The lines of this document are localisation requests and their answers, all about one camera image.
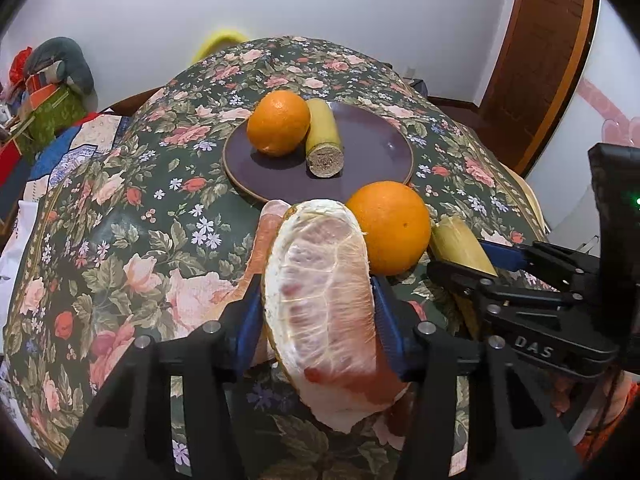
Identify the floral tablecloth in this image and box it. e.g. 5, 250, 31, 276
2, 36, 551, 480

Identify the yellow padded arch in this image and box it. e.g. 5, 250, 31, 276
192, 29, 251, 63

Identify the blue patchwork quilt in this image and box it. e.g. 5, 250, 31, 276
0, 112, 131, 241

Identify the wooden door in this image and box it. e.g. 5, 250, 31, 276
477, 0, 590, 161

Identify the red plastic bag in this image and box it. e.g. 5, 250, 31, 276
9, 47, 33, 86

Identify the grey plush toy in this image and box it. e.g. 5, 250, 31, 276
22, 36, 97, 97

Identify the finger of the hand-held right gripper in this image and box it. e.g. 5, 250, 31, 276
426, 260, 577, 312
480, 240, 602, 289

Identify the dark purple plate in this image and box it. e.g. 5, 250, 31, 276
222, 101, 415, 205

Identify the dark wooden bed frame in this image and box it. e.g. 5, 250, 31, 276
102, 87, 166, 117

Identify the cut banana piece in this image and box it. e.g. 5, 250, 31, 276
305, 98, 346, 179
430, 214, 501, 341

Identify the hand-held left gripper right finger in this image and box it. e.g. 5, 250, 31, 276
370, 275, 587, 480

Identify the green fabric bag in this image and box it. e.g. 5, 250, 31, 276
27, 87, 88, 143

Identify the white printed cloth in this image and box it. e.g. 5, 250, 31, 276
0, 199, 48, 288

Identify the orange box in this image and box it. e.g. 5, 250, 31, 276
25, 74, 63, 111

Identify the wooden door frame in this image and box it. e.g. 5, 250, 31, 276
515, 0, 602, 177

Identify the large orange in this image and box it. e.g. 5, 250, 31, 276
346, 181, 432, 277
247, 91, 312, 157

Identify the peeled pomelo half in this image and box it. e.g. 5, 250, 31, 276
262, 199, 416, 436

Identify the pink pomelo segment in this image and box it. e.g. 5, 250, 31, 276
244, 200, 292, 367

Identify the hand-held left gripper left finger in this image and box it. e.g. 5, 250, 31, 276
57, 272, 266, 480

